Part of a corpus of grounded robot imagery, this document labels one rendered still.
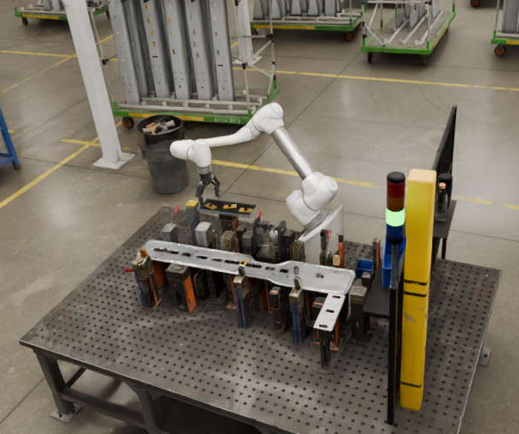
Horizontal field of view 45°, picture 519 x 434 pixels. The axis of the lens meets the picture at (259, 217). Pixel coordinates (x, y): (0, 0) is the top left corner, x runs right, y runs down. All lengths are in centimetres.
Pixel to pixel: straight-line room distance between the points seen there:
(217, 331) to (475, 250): 261
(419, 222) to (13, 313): 383
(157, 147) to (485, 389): 376
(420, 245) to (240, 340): 144
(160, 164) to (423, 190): 428
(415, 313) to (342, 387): 72
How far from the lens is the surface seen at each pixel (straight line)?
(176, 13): 786
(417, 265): 272
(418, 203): 255
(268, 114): 411
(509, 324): 491
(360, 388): 341
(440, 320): 380
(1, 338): 540
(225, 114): 761
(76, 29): 700
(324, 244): 366
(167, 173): 651
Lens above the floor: 324
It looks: 33 degrees down
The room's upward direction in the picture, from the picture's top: 7 degrees counter-clockwise
